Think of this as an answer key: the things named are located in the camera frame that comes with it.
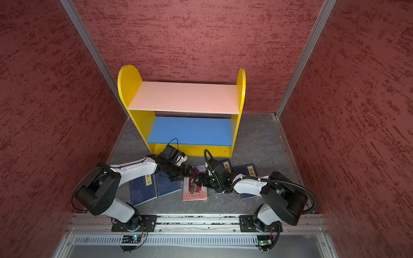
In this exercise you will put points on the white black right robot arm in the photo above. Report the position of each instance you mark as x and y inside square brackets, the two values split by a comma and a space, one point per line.
[284, 200]

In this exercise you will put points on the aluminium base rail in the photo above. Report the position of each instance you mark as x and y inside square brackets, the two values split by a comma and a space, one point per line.
[192, 223]

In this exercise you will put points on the right controller circuit board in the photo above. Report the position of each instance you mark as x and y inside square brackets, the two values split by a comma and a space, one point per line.
[264, 240]

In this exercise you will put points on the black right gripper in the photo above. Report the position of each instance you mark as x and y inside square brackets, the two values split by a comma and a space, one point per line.
[200, 177]

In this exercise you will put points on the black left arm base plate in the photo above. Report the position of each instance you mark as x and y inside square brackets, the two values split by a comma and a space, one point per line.
[148, 223]

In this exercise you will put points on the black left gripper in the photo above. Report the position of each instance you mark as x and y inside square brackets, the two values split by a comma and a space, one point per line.
[182, 174]

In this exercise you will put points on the controller circuit board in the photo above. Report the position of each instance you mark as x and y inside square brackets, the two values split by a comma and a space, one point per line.
[264, 240]
[130, 240]

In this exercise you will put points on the red Hamlet picture book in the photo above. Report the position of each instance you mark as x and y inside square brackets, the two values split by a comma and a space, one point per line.
[191, 191]

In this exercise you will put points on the left aluminium corner profile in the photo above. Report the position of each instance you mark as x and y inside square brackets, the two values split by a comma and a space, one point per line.
[79, 25]

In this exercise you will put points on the right aluminium corner profile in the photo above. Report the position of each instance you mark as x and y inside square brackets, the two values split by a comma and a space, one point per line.
[312, 39]

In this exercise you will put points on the blue book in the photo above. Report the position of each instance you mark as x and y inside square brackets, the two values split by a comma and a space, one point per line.
[142, 189]
[226, 166]
[164, 186]
[248, 170]

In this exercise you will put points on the left controller circuit board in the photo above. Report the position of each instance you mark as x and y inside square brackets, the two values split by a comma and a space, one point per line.
[130, 240]

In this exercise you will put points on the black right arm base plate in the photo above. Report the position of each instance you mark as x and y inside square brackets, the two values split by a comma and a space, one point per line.
[246, 223]

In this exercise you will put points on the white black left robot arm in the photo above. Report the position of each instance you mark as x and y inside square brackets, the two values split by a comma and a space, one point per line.
[97, 190]

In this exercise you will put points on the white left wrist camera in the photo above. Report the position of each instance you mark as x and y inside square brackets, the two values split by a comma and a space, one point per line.
[179, 157]

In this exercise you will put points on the aluminium corner profile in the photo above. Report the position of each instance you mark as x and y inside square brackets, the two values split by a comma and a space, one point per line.
[312, 39]
[79, 25]

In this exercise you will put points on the yellow pink blue bookshelf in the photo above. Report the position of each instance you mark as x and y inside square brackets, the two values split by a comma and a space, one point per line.
[189, 116]

